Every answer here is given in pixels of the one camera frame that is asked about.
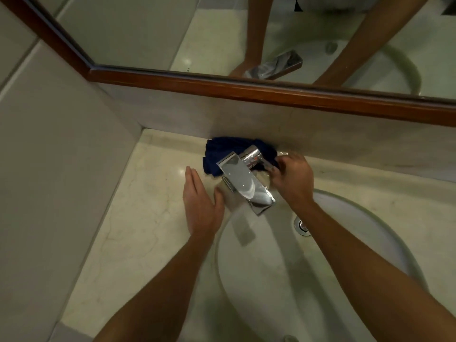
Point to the person's left hand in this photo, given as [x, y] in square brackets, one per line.
[201, 210]

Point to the person's right hand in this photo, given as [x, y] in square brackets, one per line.
[297, 181]

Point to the person's right fingers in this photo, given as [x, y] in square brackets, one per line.
[283, 163]

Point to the person's left thumb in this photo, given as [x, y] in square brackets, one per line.
[219, 201]

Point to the wood-framed wall mirror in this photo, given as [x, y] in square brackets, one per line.
[221, 46]

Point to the white oval sink basin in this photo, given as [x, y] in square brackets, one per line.
[278, 281]

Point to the person's right forearm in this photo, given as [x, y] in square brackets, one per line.
[363, 277]

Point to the chrome basin faucet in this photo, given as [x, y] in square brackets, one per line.
[242, 178]

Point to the person's left forearm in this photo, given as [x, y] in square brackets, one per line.
[164, 292]

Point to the dark blue cleaning cloth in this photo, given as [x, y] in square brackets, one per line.
[218, 150]

